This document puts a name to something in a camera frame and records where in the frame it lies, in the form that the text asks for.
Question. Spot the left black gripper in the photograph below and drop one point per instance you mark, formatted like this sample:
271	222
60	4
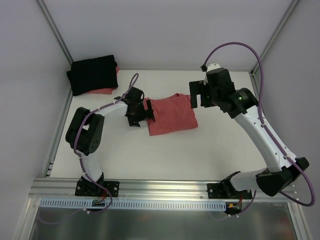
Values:
141	113

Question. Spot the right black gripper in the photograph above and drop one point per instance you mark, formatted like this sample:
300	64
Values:
203	92

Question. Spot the red t shirt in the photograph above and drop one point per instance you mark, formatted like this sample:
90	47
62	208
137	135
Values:
171	114
103	90

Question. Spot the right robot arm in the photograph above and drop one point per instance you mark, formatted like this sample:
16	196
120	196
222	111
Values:
282	166

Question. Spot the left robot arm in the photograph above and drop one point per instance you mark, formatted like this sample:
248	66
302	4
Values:
85	132

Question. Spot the folded red t shirt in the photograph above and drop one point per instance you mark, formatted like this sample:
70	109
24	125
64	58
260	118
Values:
103	90

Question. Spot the folded black t shirt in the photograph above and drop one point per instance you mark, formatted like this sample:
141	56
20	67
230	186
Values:
76	75

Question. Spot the right rear frame post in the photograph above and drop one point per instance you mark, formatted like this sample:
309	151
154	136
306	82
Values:
279	28

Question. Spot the frame post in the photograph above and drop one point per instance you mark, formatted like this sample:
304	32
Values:
279	28
54	29

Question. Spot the white slotted cable duct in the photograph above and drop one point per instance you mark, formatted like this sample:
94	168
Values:
129	204

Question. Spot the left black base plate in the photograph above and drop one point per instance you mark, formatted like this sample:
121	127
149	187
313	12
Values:
86	188

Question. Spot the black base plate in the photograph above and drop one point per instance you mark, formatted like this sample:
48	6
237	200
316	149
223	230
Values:
86	188
220	191

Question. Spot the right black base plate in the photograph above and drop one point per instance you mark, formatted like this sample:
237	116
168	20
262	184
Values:
220	191

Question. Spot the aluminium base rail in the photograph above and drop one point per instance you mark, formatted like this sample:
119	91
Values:
172	190

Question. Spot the left rear frame post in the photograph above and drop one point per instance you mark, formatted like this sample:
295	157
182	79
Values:
54	29

